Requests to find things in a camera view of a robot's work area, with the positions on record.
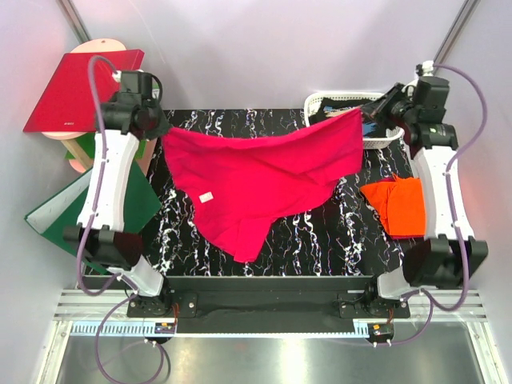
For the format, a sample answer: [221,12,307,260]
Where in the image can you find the magenta pink t shirt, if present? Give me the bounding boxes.
[162,108,363,263]

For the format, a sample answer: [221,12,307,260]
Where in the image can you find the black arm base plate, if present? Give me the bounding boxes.
[127,289,410,319]

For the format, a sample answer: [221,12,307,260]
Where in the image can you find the pink wooden stool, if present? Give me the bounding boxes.
[42,38,156,175]

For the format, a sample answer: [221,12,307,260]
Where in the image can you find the light green folder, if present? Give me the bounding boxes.
[75,132,147,160]

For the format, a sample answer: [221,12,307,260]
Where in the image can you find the white plastic basket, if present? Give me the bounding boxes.
[303,91,403,150]

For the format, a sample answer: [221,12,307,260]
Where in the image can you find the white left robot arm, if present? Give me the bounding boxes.
[63,70,173,317]

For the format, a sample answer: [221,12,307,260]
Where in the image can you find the orange folded t shirt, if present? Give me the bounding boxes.
[359,174,426,239]

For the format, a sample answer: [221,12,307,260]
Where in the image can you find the red ring binder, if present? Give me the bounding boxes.
[23,50,145,133]

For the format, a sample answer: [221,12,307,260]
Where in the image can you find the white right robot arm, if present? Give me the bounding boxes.
[362,76,489,318]

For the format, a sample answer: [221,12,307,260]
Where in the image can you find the aluminium frame rail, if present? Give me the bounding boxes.
[54,290,487,338]

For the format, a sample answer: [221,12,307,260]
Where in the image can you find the black printed t shirt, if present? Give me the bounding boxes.
[309,98,386,138]

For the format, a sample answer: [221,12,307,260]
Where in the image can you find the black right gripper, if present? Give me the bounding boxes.
[359,82,418,131]

